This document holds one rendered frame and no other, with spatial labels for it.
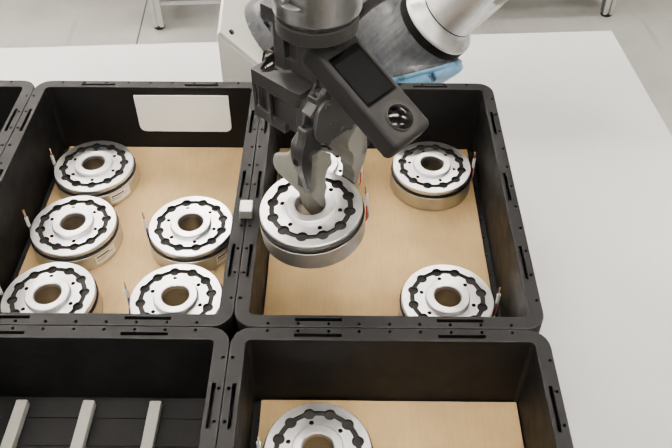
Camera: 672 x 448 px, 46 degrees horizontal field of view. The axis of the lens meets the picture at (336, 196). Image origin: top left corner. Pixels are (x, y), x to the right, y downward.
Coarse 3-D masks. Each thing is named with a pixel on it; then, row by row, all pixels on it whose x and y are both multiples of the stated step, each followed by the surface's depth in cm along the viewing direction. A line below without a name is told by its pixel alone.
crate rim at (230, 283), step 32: (32, 96) 101; (256, 128) 97; (0, 160) 92; (224, 288) 78; (0, 320) 75; (32, 320) 75; (64, 320) 75; (96, 320) 75; (128, 320) 75; (160, 320) 75; (192, 320) 75; (224, 320) 75
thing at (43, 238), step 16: (48, 208) 96; (64, 208) 96; (96, 208) 96; (112, 208) 96; (32, 224) 94; (48, 224) 94; (96, 224) 94; (112, 224) 94; (32, 240) 92; (48, 240) 93; (64, 240) 92; (80, 240) 92; (96, 240) 92; (64, 256) 91
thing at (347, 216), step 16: (336, 176) 79; (272, 192) 78; (288, 192) 78; (336, 192) 78; (352, 192) 77; (272, 208) 77; (336, 208) 76; (352, 208) 76; (272, 224) 75; (288, 224) 75; (320, 224) 75; (336, 224) 75; (352, 224) 75; (288, 240) 74; (304, 240) 74; (320, 240) 73; (336, 240) 73
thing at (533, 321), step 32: (256, 160) 92; (256, 192) 88; (512, 192) 88; (256, 224) 85; (512, 224) 85; (256, 256) 82; (256, 320) 75; (288, 320) 75; (320, 320) 76; (352, 320) 75; (384, 320) 75; (416, 320) 75; (448, 320) 75; (480, 320) 75; (512, 320) 75
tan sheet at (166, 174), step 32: (160, 160) 107; (192, 160) 107; (224, 160) 107; (160, 192) 103; (192, 192) 103; (224, 192) 103; (128, 224) 99; (32, 256) 95; (128, 256) 95; (128, 288) 91
